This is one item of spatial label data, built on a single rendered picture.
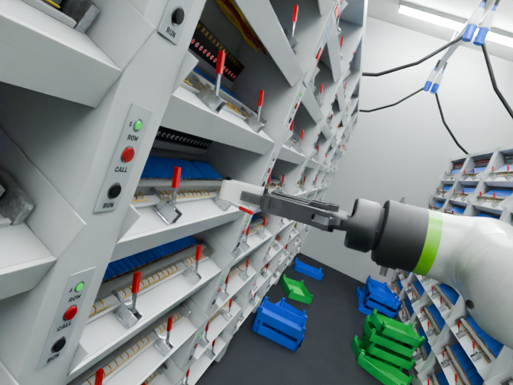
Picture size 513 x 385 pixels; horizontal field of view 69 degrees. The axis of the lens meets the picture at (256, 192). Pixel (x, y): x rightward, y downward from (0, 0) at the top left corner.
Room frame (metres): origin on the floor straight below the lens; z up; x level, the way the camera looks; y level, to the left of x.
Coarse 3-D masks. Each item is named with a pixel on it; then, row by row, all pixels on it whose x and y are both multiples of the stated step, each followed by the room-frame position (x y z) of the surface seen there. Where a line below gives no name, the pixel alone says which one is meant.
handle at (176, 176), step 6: (174, 168) 0.60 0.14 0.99; (180, 168) 0.61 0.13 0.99; (174, 174) 0.60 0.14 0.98; (180, 174) 0.61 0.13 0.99; (174, 180) 0.60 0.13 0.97; (174, 186) 0.60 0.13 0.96; (174, 192) 0.60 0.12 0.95; (174, 198) 0.60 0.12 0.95; (168, 204) 0.61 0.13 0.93; (174, 204) 0.61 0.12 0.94
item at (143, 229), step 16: (160, 144) 0.80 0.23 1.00; (176, 144) 0.86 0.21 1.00; (224, 160) 1.06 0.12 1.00; (224, 176) 1.06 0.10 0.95; (240, 176) 1.05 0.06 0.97; (208, 192) 0.88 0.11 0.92; (144, 208) 0.58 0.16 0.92; (192, 208) 0.73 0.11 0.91; (208, 208) 0.80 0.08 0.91; (128, 224) 0.44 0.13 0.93; (144, 224) 0.54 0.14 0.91; (160, 224) 0.57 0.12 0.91; (176, 224) 0.62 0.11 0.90; (192, 224) 0.68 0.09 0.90; (208, 224) 0.79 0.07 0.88; (128, 240) 0.47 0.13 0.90; (144, 240) 0.52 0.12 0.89; (160, 240) 0.59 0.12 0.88; (112, 256) 0.47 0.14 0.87
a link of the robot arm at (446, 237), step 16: (432, 224) 0.49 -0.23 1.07; (448, 224) 0.49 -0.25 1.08; (464, 224) 0.49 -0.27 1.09; (480, 224) 0.48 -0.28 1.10; (496, 224) 0.48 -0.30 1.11; (432, 240) 0.48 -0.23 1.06; (448, 240) 0.48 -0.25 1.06; (464, 240) 0.46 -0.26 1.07; (432, 256) 0.48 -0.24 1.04; (448, 256) 0.47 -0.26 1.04; (416, 272) 0.50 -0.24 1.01; (432, 272) 0.49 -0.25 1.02; (448, 272) 0.47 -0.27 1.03
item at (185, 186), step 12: (144, 180) 0.60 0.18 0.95; (156, 180) 0.64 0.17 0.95; (168, 180) 0.68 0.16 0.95; (180, 180) 0.73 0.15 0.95; (192, 180) 0.79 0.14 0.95; (204, 180) 0.85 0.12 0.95; (144, 192) 0.61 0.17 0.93; (168, 192) 0.69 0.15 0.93; (180, 192) 0.74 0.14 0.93; (192, 192) 0.76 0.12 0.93; (204, 192) 0.82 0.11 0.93
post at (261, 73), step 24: (288, 0) 1.06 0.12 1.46; (312, 0) 1.05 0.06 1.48; (288, 24) 1.06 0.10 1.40; (312, 24) 1.04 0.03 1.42; (240, 48) 1.08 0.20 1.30; (312, 48) 1.04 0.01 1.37; (240, 72) 1.07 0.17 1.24; (264, 72) 1.06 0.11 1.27; (264, 96) 1.05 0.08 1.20; (288, 96) 1.04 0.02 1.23; (216, 144) 1.07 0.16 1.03; (240, 168) 1.05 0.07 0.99; (264, 168) 1.04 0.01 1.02; (240, 216) 1.04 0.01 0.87; (216, 288) 1.05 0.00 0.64; (192, 336) 1.04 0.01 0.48
